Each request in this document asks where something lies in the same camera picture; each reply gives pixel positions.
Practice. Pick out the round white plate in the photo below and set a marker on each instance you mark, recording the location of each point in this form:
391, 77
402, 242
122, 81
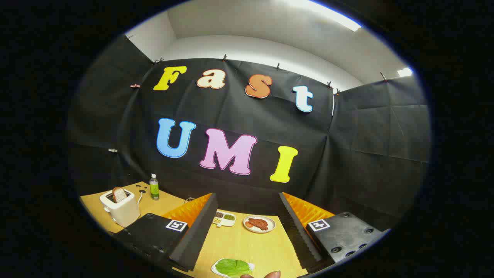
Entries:
270, 227

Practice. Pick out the black backdrop cloth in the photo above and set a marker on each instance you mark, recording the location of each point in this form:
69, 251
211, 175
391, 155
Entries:
231, 104

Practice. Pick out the pile of green beans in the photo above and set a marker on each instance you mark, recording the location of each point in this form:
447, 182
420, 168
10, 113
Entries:
229, 217

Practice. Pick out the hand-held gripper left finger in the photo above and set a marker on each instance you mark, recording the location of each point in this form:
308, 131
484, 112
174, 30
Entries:
198, 231

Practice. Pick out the white divided dish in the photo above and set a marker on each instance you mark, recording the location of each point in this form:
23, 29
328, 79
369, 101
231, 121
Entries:
227, 222

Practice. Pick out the toasted bread slice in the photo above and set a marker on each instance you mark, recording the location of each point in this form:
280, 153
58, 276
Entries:
119, 195

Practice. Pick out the green label drink bottle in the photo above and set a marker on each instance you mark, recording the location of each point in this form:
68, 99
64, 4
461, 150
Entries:
154, 189

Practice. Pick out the brown meat piece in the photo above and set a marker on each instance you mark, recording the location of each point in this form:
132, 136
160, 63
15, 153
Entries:
259, 223

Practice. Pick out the white toaster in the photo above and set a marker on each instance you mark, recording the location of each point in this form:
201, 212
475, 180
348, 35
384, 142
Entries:
123, 212

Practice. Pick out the small ceiling light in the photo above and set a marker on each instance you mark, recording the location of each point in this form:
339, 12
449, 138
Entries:
405, 72

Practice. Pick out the green lettuce leaf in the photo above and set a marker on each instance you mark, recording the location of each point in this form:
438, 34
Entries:
233, 267

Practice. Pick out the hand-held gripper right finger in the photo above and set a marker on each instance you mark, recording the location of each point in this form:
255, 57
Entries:
299, 235

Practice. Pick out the white rounded square plate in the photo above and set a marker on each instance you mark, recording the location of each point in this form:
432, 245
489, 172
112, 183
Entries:
213, 267

